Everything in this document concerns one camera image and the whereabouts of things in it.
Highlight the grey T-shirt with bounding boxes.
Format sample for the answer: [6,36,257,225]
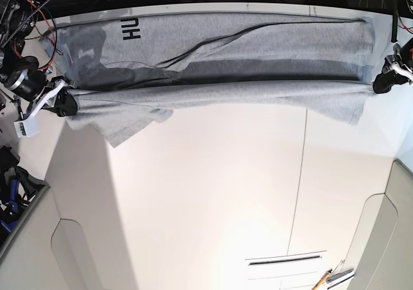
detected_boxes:
[55,13,375,146]

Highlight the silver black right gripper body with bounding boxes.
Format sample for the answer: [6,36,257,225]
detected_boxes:
[1,56,70,109]

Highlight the white table slot plate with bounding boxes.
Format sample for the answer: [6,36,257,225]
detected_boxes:
[245,251,327,289]

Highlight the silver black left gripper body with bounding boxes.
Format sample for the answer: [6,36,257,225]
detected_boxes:
[383,39,413,85]

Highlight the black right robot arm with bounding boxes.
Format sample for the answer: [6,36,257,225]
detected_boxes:
[1,0,77,121]

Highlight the silver binder clip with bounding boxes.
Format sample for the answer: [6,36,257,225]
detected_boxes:
[325,260,354,289]

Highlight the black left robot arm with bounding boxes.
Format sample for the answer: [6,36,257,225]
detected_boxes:
[372,0,412,94]

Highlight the blue black tool pile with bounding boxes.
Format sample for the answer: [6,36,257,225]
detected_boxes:
[1,146,48,239]

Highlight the wooden pencil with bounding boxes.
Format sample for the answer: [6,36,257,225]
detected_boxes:
[312,269,332,290]

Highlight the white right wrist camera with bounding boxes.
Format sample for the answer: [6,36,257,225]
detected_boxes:
[14,118,39,138]

